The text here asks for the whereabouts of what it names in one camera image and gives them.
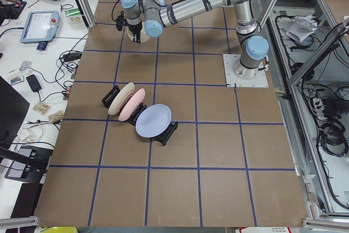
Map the black monitor stand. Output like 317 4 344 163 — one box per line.
1 78 53 183

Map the light blue plate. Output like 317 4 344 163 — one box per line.
135 104 172 138

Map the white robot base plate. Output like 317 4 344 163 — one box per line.
222 54 269 88

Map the white ceramic bowl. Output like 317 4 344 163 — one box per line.
127 26 150 44

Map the lower teach pendant tablet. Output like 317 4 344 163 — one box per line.
20 10 60 44

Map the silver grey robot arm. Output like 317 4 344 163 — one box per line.
116 0 269 80

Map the black dish rack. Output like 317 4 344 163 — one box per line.
101 82 178 146

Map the crumpled white paper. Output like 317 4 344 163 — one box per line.
286 15 318 43

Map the green white carton box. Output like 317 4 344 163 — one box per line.
64 8 83 25

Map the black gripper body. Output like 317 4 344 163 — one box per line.
128 22 142 35

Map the black power adapter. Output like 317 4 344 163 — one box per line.
26 74 42 92

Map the pink plate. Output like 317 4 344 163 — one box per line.
118 88 146 121

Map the cream plate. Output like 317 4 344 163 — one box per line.
108 82 135 115

